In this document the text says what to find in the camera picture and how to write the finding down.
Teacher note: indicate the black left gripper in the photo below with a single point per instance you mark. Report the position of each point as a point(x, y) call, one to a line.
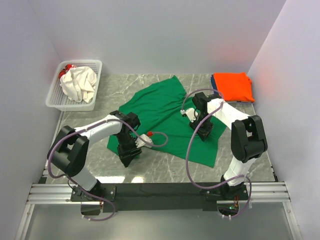
point(126, 156)

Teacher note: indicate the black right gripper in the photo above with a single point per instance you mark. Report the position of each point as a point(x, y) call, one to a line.
point(203, 133)

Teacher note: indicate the green t shirt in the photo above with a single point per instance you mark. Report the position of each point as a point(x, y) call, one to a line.
point(158, 108)

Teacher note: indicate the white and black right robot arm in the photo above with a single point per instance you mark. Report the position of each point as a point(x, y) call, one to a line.
point(248, 140)

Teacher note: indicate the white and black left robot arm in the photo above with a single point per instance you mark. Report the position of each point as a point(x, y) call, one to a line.
point(68, 153)

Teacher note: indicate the folded blue t shirt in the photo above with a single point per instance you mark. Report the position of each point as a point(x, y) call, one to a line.
point(214, 86)

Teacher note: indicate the folded orange t shirt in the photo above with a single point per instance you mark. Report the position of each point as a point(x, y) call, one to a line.
point(235, 87)

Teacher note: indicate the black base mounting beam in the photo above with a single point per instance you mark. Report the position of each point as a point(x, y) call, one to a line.
point(169, 196)

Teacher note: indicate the white plastic laundry basket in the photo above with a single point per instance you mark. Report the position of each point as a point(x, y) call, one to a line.
point(57, 99)

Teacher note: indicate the white crumpled t shirt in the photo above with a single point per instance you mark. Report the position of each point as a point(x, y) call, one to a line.
point(79, 84)

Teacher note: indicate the red garment in basket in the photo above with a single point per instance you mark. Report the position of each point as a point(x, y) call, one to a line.
point(66, 69)

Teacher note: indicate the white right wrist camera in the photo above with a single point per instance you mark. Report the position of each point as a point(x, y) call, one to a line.
point(190, 113)

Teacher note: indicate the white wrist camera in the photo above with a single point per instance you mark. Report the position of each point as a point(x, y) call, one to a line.
point(143, 141)
point(190, 113)

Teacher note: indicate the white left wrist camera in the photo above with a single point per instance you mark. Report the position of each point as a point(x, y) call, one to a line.
point(143, 141)

